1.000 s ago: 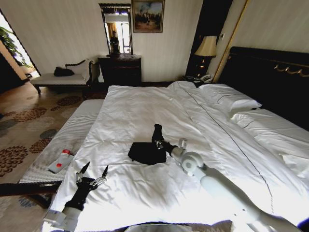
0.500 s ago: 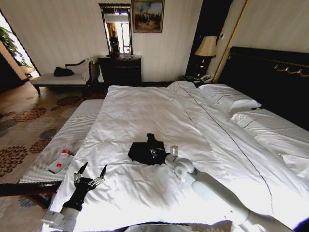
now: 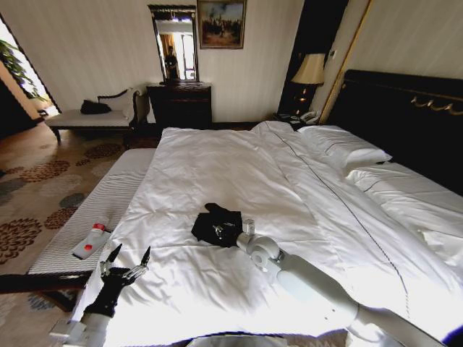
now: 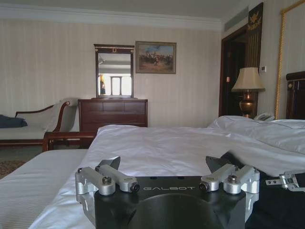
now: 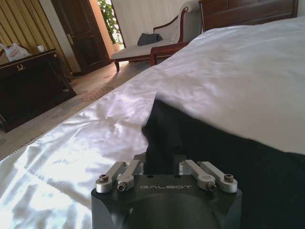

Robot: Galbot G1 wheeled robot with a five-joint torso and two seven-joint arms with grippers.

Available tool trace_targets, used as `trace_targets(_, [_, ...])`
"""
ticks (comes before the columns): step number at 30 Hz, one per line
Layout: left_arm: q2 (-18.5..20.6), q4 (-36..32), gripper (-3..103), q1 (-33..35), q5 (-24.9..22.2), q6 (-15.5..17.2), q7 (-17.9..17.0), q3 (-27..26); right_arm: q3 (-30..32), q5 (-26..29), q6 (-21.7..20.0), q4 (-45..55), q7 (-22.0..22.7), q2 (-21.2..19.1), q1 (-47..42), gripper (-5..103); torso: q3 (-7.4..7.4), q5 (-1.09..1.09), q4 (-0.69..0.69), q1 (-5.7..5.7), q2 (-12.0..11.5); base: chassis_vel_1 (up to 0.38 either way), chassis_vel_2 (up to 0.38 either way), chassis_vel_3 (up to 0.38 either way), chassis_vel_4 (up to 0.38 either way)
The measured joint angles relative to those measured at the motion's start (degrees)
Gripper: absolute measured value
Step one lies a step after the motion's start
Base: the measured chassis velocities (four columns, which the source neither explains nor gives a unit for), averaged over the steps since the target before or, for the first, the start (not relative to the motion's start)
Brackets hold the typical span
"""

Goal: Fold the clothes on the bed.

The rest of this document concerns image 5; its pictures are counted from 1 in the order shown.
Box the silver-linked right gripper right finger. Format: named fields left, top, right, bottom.
left=178, top=158, right=239, bottom=194

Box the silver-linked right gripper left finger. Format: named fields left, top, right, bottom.
left=95, top=153, right=147, bottom=193

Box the black garment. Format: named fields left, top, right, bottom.
left=140, top=97, right=305, bottom=229

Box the white satin bed sheet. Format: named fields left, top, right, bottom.
left=0, top=55, right=191, bottom=229

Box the white duvet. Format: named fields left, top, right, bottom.
left=154, top=16, right=305, bottom=156

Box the dark wooden cabinet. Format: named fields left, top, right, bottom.
left=0, top=48, right=78, bottom=133

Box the dark grey cloth bundle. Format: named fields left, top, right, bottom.
left=137, top=32, right=164, bottom=47

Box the brown wooden door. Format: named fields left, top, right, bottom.
left=51, top=0, right=113, bottom=76

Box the green leafy plant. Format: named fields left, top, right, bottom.
left=98, top=0, right=125, bottom=46

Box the white plastic bag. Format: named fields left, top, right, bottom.
left=0, top=42, right=32, bottom=62

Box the dark wooden headboard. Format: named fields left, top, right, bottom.
left=198, top=0, right=300, bottom=33

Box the golden striped curtain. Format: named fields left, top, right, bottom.
left=0, top=0, right=72, bottom=77

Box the cream chaise with wooden frame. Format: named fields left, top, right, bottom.
left=111, top=0, right=203, bottom=73

